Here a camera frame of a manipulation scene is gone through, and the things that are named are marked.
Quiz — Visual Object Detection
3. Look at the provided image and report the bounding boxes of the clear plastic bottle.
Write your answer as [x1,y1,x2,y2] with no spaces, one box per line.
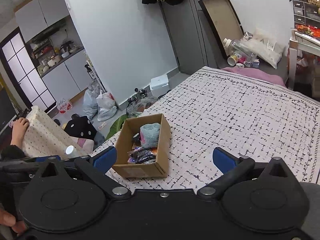
[223,38,257,66]

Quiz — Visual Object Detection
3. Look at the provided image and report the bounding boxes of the white foam box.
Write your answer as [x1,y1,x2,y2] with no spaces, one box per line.
[150,74,170,98]

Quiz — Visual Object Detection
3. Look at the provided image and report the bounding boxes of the bystander hand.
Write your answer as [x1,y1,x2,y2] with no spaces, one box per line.
[10,118,29,148]

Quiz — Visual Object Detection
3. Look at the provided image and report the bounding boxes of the pink blanket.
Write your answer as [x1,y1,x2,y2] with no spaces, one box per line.
[222,66,285,87]

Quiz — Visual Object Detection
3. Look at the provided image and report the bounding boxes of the grey plastic bag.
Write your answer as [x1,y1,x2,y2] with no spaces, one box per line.
[82,87,100,120]

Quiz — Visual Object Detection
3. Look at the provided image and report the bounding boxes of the spray bottle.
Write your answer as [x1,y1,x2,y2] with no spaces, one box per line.
[85,64,95,80]

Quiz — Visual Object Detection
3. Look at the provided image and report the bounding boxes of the person left hand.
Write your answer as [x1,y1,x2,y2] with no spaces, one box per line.
[0,209,27,235]

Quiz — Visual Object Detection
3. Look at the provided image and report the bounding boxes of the brown cardboard box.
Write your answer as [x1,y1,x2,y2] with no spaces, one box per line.
[112,114,171,178]

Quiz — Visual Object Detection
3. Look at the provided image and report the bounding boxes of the hamburger plush toy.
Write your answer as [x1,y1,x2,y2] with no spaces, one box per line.
[149,147,158,155]

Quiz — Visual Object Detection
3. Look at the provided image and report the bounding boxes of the white desk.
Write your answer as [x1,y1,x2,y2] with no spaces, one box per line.
[288,29,319,90]

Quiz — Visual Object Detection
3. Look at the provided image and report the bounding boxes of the grey door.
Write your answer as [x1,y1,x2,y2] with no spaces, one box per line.
[159,0,227,75]

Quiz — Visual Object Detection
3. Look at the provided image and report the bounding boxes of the desk drawer organizer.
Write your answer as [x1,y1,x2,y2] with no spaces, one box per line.
[292,0,320,30]

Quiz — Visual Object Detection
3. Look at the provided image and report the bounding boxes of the paper cup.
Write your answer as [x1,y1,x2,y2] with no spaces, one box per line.
[227,54,239,66]

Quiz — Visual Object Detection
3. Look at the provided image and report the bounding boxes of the white plastic bag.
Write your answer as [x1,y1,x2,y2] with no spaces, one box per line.
[97,90,117,122]

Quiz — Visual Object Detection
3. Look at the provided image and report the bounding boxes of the white pillow bag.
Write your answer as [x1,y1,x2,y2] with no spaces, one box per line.
[240,28,285,69]

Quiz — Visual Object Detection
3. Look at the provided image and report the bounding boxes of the green leaf cushion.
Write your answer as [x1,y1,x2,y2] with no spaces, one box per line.
[106,114,128,140]

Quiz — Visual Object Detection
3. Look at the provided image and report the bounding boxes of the black items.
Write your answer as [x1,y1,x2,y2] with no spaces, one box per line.
[127,147,156,164]

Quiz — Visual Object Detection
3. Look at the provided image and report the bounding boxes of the light blue plush toy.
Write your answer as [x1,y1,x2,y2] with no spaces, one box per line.
[140,123,161,148]

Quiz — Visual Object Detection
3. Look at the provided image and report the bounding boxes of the black camera tripod gear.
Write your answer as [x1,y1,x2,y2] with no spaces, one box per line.
[127,88,148,108]

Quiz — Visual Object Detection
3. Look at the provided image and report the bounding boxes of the white dotted fabric box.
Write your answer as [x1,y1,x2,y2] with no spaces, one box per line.
[22,106,87,159]

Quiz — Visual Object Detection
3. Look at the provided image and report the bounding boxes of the black polka dot cushion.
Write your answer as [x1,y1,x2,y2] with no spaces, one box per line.
[64,116,97,140]

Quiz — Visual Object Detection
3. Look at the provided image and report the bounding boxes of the framed board leaning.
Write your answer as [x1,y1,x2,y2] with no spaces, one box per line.
[199,0,244,59]

